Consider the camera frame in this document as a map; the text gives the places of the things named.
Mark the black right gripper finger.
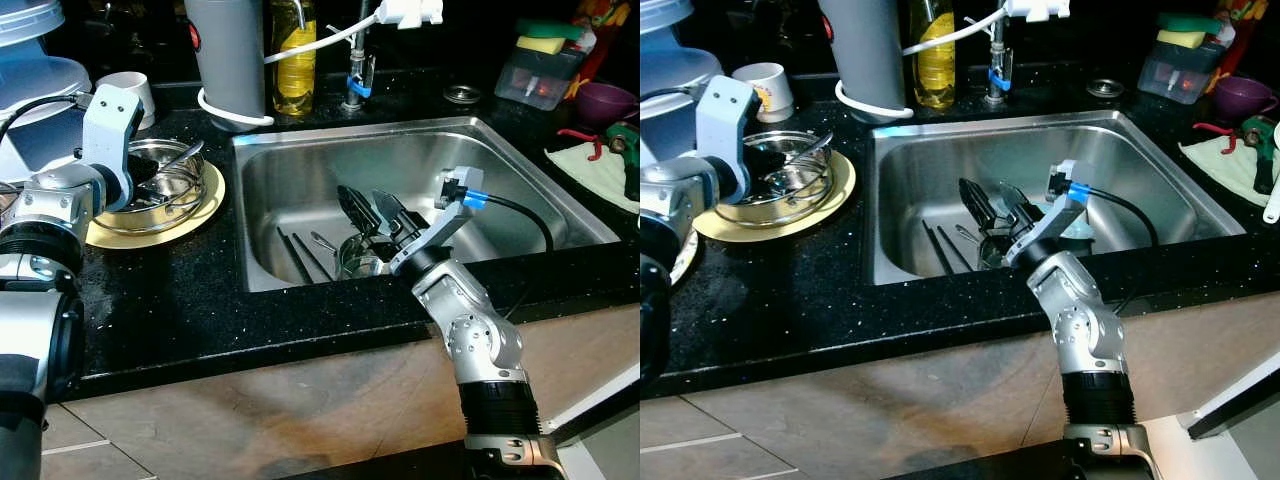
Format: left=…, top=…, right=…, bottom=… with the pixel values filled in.
left=957, top=177, right=1003, bottom=233
left=994, top=182, right=1043, bottom=226
left=336, top=184, right=383, bottom=239
left=371, top=189, right=423, bottom=236

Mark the long steel spoon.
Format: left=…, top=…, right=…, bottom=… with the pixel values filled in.
left=785, top=130, right=837, bottom=179
left=150, top=139, right=207, bottom=186

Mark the steel kitchen faucet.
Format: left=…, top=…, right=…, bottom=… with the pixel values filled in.
left=983, top=14, right=1018, bottom=107
left=340, top=0, right=379, bottom=112

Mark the clear glass cup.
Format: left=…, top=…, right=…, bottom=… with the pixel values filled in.
left=334, top=234, right=399, bottom=282
left=975, top=232, right=1026, bottom=273

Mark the stainless steel sink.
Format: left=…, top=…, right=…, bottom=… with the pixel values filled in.
left=867, top=107, right=1248, bottom=288
left=231, top=114, right=622, bottom=294

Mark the steel steamer dish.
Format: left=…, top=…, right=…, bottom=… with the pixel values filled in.
left=110, top=138, right=209, bottom=235
left=738, top=129, right=837, bottom=228

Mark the black chopstick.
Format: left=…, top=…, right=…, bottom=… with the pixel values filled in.
left=276, top=228, right=313, bottom=288
left=292, top=232, right=339, bottom=283
left=935, top=225, right=971, bottom=273
left=919, top=220, right=953, bottom=276

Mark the teal plastic part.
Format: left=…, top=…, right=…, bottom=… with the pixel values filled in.
left=1062, top=215, right=1098, bottom=253

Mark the small white printed mug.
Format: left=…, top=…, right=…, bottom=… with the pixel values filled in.
left=731, top=61, right=797, bottom=124
left=95, top=71, right=157, bottom=132

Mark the yellow plate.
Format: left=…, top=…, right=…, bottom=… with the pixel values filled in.
left=691, top=148, right=859, bottom=244
left=84, top=158, right=227, bottom=251

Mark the floral print plate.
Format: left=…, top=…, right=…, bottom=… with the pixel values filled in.
left=670, top=228, right=702, bottom=288

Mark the white tiered storage rack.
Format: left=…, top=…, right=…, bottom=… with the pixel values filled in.
left=0, top=0, right=93, bottom=183
left=640, top=0, right=724, bottom=166

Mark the grey cylindrical thermos jug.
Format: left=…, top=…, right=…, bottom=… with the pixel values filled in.
left=182, top=0, right=270, bottom=123
left=817, top=0, right=907, bottom=113

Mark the yellow oil bottle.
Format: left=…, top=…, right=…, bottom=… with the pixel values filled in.
left=907, top=0, right=957, bottom=110
left=269, top=0, right=319, bottom=117

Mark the purple bowl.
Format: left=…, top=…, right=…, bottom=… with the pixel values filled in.
left=574, top=82, right=639, bottom=129
left=1212, top=76, right=1278, bottom=123

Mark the pale green cloth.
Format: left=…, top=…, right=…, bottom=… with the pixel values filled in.
left=544, top=142, right=641, bottom=215
left=1178, top=135, right=1280, bottom=209

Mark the grey stone cabinet door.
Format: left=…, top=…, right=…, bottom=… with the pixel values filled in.
left=640, top=290, right=1280, bottom=480
left=60, top=300, right=641, bottom=480

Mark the clear sponge container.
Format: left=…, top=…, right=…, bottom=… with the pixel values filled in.
left=1137, top=40, right=1227, bottom=107
left=494, top=46, right=586, bottom=113

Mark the white faucet filter head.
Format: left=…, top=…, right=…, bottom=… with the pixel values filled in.
left=1004, top=0, right=1072, bottom=23
left=377, top=0, right=445, bottom=30

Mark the colourful packet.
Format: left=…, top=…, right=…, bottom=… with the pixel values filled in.
left=1208, top=0, right=1280, bottom=93
left=565, top=0, right=641, bottom=101

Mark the green sponge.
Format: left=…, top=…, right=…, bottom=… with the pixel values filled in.
left=517, top=18, right=591, bottom=43
left=1158, top=12, right=1229, bottom=39

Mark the white ladle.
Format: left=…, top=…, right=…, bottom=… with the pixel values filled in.
left=1261, top=120, right=1280, bottom=226

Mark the white appliance door edge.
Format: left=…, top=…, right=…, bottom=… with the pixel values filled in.
left=1185, top=372, right=1280, bottom=441
left=553, top=365, right=641, bottom=446

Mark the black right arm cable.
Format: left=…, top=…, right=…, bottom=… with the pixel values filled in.
left=1075, top=185, right=1161, bottom=249
left=465, top=190, right=556, bottom=253

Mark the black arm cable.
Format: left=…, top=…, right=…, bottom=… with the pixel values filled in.
left=1075, top=185, right=1161, bottom=249
left=640, top=86, right=706, bottom=106
left=0, top=92, right=93, bottom=151
left=465, top=190, right=556, bottom=253

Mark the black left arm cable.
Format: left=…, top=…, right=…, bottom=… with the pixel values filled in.
left=640, top=86, right=706, bottom=106
left=0, top=92, right=93, bottom=151

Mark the green handled tool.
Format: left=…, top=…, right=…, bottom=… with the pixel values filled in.
left=604, top=121, right=641, bottom=203
left=1240, top=115, right=1280, bottom=197

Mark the white flexible hose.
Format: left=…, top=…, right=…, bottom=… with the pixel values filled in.
left=196, top=10, right=389, bottom=132
left=834, top=6, right=1013, bottom=124

